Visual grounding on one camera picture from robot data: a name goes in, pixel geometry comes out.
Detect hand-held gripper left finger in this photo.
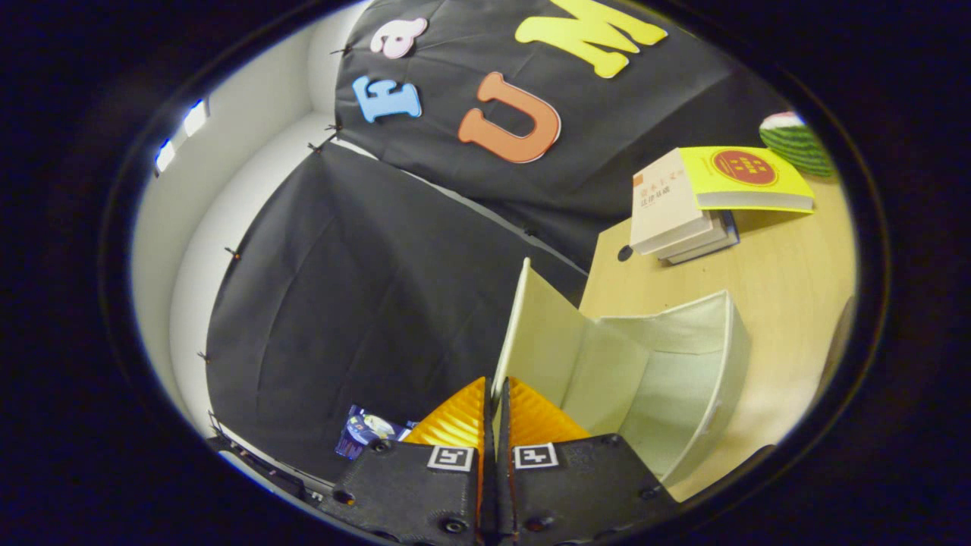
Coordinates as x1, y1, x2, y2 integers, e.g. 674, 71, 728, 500
319, 377, 498, 546

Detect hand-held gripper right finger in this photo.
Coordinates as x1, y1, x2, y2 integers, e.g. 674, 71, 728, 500
497, 377, 680, 546

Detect beige fabric storage box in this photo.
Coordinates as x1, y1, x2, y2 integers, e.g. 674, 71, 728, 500
491, 258, 752, 486

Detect blue printed packet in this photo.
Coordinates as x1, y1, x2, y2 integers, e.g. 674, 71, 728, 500
335, 404, 418, 461

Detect white paperback book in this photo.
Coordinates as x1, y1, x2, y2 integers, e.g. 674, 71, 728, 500
656, 212, 729, 261

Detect yellow book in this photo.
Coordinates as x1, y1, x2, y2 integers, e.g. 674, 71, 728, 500
679, 146, 816, 213

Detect watermelon slice plush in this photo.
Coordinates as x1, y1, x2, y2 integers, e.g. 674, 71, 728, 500
759, 111, 835, 179

